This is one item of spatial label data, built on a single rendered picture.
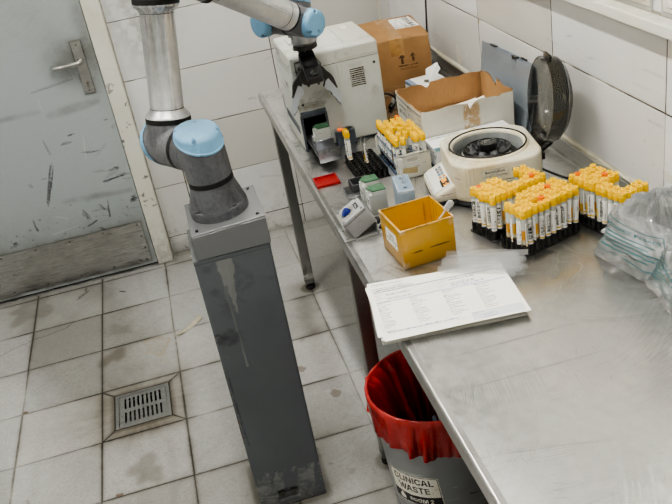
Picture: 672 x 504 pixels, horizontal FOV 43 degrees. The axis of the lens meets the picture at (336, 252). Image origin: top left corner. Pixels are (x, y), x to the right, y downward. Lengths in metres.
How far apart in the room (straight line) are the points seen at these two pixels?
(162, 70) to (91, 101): 1.70
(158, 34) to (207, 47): 1.73
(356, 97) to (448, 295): 1.02
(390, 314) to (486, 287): 0.21
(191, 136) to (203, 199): 0.16
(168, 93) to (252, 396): 0.85
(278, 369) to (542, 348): 0.93
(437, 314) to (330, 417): 1.25
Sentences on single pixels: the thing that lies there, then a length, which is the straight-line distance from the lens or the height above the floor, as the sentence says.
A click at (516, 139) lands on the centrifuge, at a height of 0.98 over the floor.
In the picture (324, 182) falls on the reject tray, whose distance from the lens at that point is 2.42.
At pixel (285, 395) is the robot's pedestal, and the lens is 2.41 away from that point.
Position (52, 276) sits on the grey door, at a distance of 4.18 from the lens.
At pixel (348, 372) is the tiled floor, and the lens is 3.11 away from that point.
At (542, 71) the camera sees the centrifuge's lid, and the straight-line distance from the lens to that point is 2.31.
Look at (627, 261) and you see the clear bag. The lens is 1.85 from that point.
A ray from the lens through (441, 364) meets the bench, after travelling 1.62.
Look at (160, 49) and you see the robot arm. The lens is 2.17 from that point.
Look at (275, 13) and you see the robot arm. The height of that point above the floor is 1.38.
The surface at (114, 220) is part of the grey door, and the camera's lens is 4.05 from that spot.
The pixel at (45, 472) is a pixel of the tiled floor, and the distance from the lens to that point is 3.12.
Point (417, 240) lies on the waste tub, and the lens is 1.90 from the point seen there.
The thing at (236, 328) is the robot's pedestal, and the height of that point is 0.65.
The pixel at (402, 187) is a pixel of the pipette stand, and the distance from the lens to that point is 2.08.
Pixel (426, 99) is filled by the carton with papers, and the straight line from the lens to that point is 2.66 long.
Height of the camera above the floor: 1.85
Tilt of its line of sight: 28 degrees down
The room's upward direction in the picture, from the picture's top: 10 degrees counter-clockwise
